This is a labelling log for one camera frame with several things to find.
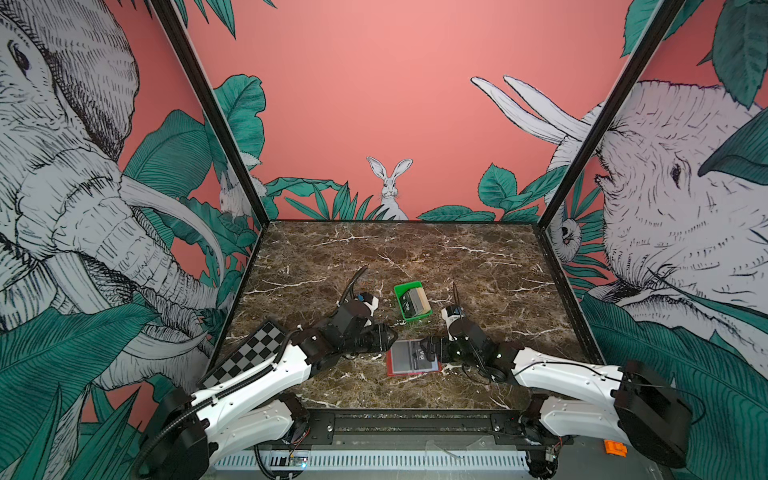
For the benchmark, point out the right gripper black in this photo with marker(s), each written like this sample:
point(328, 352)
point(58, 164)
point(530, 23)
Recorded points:
point(445, 350)

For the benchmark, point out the stack of credit cards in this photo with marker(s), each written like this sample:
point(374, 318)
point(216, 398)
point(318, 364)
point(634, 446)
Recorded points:
point(415, 302)

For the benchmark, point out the orange connector block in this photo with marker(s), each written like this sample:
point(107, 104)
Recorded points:
point(615, 448)

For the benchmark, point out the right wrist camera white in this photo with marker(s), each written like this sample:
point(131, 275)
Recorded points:
point(451, 314)

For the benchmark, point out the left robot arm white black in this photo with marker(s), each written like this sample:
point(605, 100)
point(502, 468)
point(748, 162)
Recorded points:
point(192, 432)

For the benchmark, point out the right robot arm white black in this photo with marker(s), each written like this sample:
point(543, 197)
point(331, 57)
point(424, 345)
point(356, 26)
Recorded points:
point(629, 404)

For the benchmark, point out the left black frame post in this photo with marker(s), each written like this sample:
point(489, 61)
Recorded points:
point(170, 20)

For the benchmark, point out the checkerboard calibration tag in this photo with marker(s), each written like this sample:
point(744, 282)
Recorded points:
point(249, 353)

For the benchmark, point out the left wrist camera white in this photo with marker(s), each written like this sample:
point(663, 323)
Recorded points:
point(370, 301)

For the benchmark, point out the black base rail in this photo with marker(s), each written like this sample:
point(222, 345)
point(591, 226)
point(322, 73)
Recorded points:
point(506, 427)

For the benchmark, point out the black frame post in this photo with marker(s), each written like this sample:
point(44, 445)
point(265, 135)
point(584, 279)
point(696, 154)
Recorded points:
point(170, 20)
point(661, 20)

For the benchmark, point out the green plastic tray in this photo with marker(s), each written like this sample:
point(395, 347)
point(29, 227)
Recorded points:
point(399, 291)

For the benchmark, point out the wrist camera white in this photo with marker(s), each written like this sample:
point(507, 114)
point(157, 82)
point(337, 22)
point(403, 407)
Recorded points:
point(370, 301)
point(451, 314)

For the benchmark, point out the right black frame post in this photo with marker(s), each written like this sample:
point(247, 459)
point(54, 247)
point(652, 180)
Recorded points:
point(661, 20)

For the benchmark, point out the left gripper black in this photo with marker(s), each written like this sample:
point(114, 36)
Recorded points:
point(382, 337)

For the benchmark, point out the white slotted cable duct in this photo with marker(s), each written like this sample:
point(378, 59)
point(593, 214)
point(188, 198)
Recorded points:
point(371, 460)

